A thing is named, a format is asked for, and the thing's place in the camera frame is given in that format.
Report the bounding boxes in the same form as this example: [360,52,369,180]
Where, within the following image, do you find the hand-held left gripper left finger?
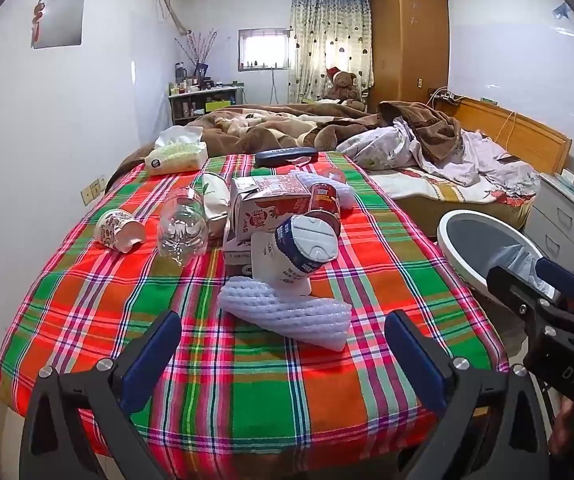
[19,310,183,480]

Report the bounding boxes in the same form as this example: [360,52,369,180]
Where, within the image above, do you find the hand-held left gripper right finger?
[384,310,550,480]

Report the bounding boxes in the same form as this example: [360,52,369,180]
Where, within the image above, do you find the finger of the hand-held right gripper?
[536,257,574,323]
[487,265,563,341]

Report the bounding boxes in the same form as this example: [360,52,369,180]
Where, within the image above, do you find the white trash bin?
[436,209,563,311]

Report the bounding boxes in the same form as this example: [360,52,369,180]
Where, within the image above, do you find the white cardboard box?
[223,237,255,277]

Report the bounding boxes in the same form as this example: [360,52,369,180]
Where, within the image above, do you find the white foam fruit net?
[287,170,355,211]
[217,276,353,352]

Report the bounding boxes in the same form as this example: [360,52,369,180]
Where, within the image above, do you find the clear plastic bottle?
[157,186,210,264]

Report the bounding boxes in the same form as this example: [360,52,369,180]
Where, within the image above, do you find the patterned paper cup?
[93,208,147,254]

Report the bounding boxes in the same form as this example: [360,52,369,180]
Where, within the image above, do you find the cream paper bag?
[201,172,232,238]

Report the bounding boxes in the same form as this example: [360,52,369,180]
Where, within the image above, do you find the red drink can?
[308,181,343,238]

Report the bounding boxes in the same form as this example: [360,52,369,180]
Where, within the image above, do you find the red white milk carton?
[227,176,313,243]

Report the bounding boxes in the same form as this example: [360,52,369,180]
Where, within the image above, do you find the grey drawer cabinet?
[522,172,574,273]

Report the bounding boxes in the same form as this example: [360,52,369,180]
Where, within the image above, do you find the floral yellow bed sheet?
[367,165,540,238]

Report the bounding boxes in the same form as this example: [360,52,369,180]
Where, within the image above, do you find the red green plaid tablecloth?
[0,152,510,456]

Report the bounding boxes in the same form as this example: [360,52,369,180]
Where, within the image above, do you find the wooden headboard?
[434,95,573,176]

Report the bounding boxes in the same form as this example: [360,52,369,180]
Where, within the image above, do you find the lavender quilt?
[337,120,540,191]

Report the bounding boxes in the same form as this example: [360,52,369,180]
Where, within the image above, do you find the green tissue pack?
[144,126,208,177]

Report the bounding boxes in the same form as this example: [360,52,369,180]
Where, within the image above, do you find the dark blue glasses case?
[254,146,318,167]

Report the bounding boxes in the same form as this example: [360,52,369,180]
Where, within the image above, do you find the brown blanket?
[104,101,463,191]

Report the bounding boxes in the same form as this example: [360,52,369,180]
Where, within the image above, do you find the cluttered shelf unit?
[168,85,245,126]

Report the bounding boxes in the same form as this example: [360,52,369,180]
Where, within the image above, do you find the brown teddy bear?
[323,66,363,106]

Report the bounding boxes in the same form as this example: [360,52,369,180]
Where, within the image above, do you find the wooden wardrobe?
[370,0,450,106]

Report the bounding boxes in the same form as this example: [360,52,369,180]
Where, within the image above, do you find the decorative branches in vase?
[176,29,218,81]

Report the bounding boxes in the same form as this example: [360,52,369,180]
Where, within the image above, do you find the heart print curtain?
[287,0,373,103]

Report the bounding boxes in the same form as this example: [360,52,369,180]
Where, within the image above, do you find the small window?
[238,28,290,72]

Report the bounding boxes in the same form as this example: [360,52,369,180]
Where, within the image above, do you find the red hanging ornament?
[31,0,46,43]

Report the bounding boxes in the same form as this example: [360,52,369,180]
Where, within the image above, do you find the yellowed wall socket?
[81,177,105,206]

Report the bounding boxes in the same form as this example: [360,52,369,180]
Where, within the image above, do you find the power strip with cables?
[427,87,463,106]

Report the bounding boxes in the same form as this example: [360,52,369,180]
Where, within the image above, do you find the blue dolphin wall sticker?
[552,2,574,38]

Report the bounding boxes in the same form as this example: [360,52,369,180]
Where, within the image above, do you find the air conditioner hose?
[156,0,188,36]

